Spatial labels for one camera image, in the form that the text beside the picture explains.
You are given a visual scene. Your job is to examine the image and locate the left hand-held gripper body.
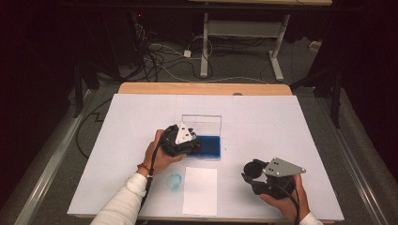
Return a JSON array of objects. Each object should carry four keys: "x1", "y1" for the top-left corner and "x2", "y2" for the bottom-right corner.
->
[{"x1": 159, "y1": 122, "x2": 202, "y2": 158}]

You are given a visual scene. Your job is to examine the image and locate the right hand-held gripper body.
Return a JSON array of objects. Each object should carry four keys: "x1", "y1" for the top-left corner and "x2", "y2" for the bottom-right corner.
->
[{"x1": 250, "y1": 157, "x2": 307, "y2": 200}]

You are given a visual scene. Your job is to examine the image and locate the blue ink pad clear lid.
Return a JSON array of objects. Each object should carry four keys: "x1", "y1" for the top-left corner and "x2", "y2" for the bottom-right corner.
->
[{"x1": 181, "y1": 113, "x2": 223, "y2": 161}]

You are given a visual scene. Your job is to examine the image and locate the person's left hand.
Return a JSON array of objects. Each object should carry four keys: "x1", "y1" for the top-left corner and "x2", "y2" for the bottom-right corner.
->
[{"x1": 136, "y1": 128, "x2": 188, "y2": 178}]

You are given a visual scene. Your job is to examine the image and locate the person's right hand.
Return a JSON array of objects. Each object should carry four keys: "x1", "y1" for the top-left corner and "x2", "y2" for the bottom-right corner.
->
[{"x1": 258, "y1": 173, "x2": 312, "y2": 222}]

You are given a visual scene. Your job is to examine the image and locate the large white board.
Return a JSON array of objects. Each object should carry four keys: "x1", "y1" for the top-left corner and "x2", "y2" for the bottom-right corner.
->
[{"x1": 67, "y1": 93, "x2": 345, "y2": 223}]

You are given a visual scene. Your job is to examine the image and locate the white paper sheet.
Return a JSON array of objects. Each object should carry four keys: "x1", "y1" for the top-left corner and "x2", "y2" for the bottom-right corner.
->
[{"x1": 181, "y1": 166, "x2": 219, "y2": 218}]

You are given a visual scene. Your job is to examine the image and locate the wooden table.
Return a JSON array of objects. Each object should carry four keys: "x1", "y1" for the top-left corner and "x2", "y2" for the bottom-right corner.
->
[{"x1": 74, "y1": 82, "x2": 336, "y2": 225}]

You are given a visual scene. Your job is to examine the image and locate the black metal stand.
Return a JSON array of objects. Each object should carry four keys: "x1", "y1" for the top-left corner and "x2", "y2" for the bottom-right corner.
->
[
  {"x1": 72, "y1": 60, "x2": 101, "y2": 119},
  {"x1": 290, "y1": 60, "x2": 343, "y2": 129}
]

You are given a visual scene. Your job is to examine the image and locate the white power strip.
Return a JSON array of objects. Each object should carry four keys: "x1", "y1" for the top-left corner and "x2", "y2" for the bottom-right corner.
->
[{"x1": 309, "y1": 39, "x2": 323, "y2": 53}]

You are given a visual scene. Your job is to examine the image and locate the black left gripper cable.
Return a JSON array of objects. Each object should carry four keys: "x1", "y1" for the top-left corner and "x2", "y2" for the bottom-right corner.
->
[{"x1": 138, "y1": 125, "x2": 180, "y2": 215}]

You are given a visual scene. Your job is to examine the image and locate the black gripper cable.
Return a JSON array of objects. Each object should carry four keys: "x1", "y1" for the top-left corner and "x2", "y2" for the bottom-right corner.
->
[
  {"x1": 271, "y1": 183, "x2": 302, "y2": 225},
  {"x1": 138, "y1": 125, "x2": 180, "y2": 215}
]

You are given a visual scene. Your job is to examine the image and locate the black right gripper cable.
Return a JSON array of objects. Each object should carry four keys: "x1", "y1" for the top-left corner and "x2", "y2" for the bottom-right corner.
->
[{"x1": 271, "y1": 183, "x2": 302, "y2": 225}]

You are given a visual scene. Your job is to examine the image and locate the grey metal floor rail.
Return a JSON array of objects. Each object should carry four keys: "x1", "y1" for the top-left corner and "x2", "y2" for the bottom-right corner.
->
[
  {"x1": 314, "y1": 93, "x2": 390, "y2": 225},
  {"x1": 12, "y1": 88, "x2": 99, "y2": 225}
]

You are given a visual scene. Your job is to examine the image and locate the grey floor cable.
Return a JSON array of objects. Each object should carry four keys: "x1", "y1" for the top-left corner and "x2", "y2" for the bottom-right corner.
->
[{"x1": 156, "y1": 62, "x2": 270, "y2": 85}]

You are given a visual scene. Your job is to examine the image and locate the tangle of black floor cables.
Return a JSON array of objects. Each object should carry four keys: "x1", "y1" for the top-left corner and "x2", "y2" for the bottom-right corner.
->
[{"x1": 130, "y1": 12, "x2": 215, "y2": 83}]

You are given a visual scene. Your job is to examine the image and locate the thin black floor cable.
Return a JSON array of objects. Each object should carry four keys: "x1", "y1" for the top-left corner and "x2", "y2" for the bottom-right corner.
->
[{"x1": 75, "y1": 97, "x2": 113, "y2": 159}]

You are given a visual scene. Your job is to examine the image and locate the white metal desk frame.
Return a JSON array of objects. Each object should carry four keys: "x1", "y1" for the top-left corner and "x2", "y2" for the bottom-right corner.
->
[{"x1": 189, "y1": 0, "x2": 333, "y2": 83}]

